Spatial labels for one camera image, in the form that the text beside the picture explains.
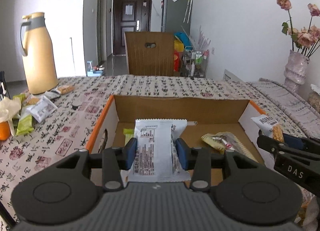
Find red cardboard snack box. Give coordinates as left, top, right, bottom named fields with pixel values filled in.
left=86, top=95, right=268, bottom=164

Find white packet on table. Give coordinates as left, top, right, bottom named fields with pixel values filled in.
left=27, top=96, right=57, bottom=123

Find pink textured vase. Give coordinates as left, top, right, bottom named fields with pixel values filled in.
left=284, top=50, right=310, bottom=94

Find dark front door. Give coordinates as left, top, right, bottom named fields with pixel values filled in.
left=113, top=0, right=151, bottom=55

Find orange fruit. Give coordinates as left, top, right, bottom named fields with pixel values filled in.
left=0, top=121, right=11, bottom=141

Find dried pink roses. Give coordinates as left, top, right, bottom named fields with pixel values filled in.
left=276, top=0, right=319, bottom=60

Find white printed snack packet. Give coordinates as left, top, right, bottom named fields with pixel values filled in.
left=127, top=119, right=191, bottom=183

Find green packet on table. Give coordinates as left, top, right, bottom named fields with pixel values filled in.
left=16, top=114, right=34, bottom=135

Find grey folded table runner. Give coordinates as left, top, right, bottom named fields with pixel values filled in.
left=248, top=79, right=319, bottom=139

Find wooden chair back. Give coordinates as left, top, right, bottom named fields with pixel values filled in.
left=125, top=32, right=174, bottom=76

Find long striped snack pack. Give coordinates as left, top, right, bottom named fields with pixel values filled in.
left=201, top=132, right=257, bottom=162

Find grey refrigerator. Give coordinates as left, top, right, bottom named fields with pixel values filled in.
left=161, top=0, right=191, bottom=33

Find wire storage rack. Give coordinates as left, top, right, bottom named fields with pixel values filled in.
left=181, top=47, right=209, bottom=78

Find yellow thermos jug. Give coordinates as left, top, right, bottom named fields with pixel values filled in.
left=18, top=12, right=59, bottom=95

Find white cracker snack packet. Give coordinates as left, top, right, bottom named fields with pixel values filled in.
left=251, top=114, right=284, bottom=142

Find cream crumpled bag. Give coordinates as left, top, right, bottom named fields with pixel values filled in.
left=0, top=97, right=21, bottom=123

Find green nut bar packet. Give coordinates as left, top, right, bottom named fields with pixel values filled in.
left=123, top=128, right=135, bottom=145

